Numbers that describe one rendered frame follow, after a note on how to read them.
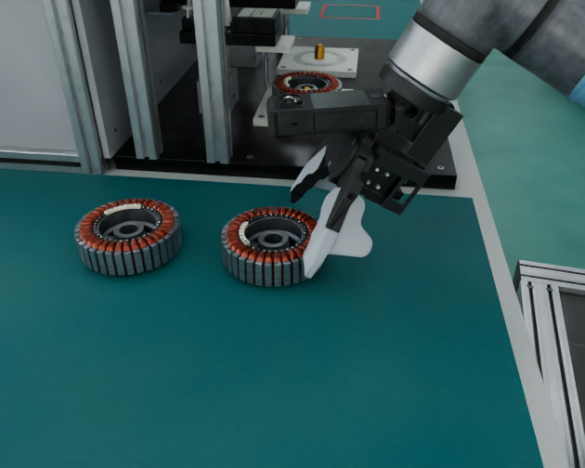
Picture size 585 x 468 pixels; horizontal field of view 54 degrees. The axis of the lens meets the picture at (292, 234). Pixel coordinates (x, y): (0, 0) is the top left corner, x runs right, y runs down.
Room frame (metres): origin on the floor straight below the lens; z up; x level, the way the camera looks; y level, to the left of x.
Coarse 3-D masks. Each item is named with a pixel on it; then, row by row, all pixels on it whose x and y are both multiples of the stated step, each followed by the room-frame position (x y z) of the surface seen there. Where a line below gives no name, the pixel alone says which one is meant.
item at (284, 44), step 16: (240, 16) 0.87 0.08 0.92; (256, 16) 0.87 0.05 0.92; (272, 16) 0.87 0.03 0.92; (192, 32) 0.87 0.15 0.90; (240, 32) 0.87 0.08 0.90; (256, 32) 0.86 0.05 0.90; (272, 32) 0.86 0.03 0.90; (256, 48) 0.86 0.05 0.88; (272, 48) 0.86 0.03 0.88; (288, 48) 0.86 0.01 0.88
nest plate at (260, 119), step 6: (270, 90) 0.94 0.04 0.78; (342, 90) 0.94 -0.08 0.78; (264, 96) 0.92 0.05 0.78; (264, 102) 0.89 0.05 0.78; (258, 108) 0.86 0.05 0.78; (264, 108) 0.86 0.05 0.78; (258, 114) 0.84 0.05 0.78; (264, 114) 0.84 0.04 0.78; (258, 120) 0.82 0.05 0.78; (264, 120) 0.82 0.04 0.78
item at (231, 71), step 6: (228, 72) 0.91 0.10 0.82; (234, 72) 0.91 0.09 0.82; (228, 78) 0.88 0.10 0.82; (234, 78) 0.91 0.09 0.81; (198, 84) 0.87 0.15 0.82; (228, 84) 0.87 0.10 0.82; (234, 84) 0.91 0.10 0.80; (198, 90) 0.87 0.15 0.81; (228, 90) 0.87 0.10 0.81; (234, 90) 0.91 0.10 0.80; (198, 96) 0.87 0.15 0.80; (234, 96) 0.90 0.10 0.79; (234, 102) 0.90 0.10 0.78
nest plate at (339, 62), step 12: (300, 48) 1.19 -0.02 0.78; (312, 48) 1.19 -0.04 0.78; (336, 48) 1.19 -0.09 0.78; (348, 48) 1.19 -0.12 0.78; (288, 60) 1.11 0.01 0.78; (300, 60) 1.11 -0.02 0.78; (312, 60) 1.11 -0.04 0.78; (324, 60) 1.11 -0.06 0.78; (336, 60) 1.11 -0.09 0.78; (348, 60) 1.11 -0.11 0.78; (324, 72) 1.05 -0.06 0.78; (336, 72) 1.05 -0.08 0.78; (348, 72) 1.04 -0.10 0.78
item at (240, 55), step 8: (232, 48) 1.11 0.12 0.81; (240, 48) 1.11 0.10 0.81; (248, 48) 1.11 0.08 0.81; (232, 56) 1.11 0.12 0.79; (240, 56) 1.11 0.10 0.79; (248, 56) 1.11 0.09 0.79; (256, 56) 1.11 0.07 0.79; (232, 64) 1.11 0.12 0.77; (240, 64) 1.11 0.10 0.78; (248, 64) 1.11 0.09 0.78; (256, 64) 1.11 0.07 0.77
